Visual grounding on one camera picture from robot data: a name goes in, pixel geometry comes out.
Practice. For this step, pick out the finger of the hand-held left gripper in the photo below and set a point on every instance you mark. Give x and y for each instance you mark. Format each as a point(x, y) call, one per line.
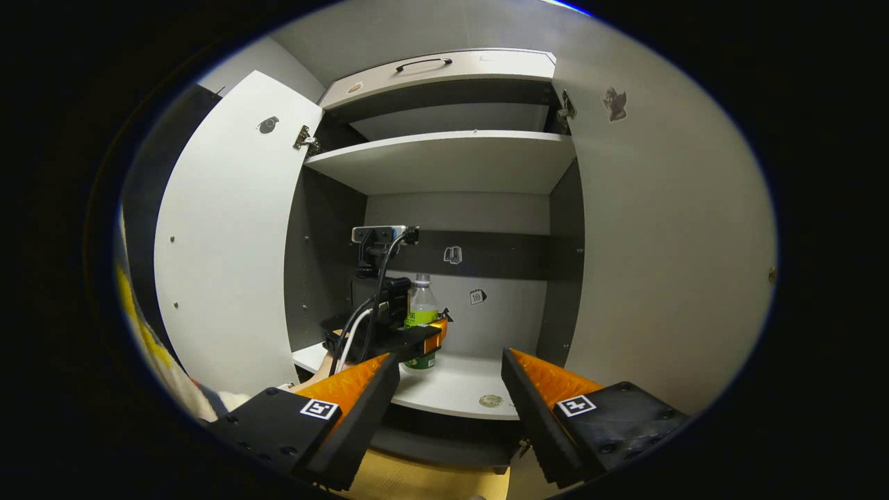
point(434, 337)

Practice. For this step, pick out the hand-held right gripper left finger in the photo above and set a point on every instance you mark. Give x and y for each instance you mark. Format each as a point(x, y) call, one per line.
point(364, 417)

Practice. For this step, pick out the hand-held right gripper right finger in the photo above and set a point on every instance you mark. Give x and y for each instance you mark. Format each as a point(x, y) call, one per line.
point(538, 423)

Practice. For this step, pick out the green label plastic bottle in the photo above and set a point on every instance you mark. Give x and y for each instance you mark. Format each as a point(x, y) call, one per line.
point(421, 305)

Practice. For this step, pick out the white cabinet door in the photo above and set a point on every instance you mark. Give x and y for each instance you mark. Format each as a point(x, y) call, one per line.
point(229, 243)
point(660, 243)

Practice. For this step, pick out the grey white cabinet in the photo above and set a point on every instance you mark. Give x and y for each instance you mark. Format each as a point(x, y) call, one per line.
point(326, 243)

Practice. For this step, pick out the white cabinet shelf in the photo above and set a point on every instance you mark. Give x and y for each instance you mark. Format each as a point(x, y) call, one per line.
point(444, 160)

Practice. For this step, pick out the metal door hinge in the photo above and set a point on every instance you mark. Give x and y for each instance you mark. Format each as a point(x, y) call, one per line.
point(304, 140)
point(566, 107)

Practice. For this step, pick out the beige cabinet drawer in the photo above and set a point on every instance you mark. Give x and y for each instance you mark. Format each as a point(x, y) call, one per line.
point(444, 76)

